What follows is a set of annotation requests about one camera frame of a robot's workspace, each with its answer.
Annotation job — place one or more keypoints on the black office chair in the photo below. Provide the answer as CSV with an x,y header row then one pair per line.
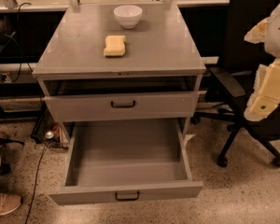
x,y
231,81

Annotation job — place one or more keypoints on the grey upper drawer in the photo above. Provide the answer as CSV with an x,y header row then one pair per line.
x,y
97,107

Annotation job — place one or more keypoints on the black upper drawer handle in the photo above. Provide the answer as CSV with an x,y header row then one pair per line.
x,y
122,105

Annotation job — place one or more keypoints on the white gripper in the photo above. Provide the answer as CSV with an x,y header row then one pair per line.
x,y
278,32

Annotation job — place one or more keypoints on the black drawer handle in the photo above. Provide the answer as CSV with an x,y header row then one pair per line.
x,y
127,196
122,105

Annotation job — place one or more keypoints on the tan sneaker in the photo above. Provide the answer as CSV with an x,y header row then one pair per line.
x,y
9,203

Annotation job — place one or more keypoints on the white ceramic bowl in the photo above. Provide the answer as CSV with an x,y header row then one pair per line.
x,y
128,16

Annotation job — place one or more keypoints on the black middle drawer handle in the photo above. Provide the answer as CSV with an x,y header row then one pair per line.
x,y
127,196

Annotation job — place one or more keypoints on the open grey middle drawer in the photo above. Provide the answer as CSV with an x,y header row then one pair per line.
x,y
145,155

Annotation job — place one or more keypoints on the yellow sponge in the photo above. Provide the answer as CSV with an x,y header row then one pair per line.
x,y
114,45

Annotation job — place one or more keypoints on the grey drawer cabinet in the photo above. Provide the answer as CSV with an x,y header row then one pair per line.
x,y
160,56

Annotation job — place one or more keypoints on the white wall socket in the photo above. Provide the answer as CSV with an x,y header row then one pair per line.
x,y
5,77

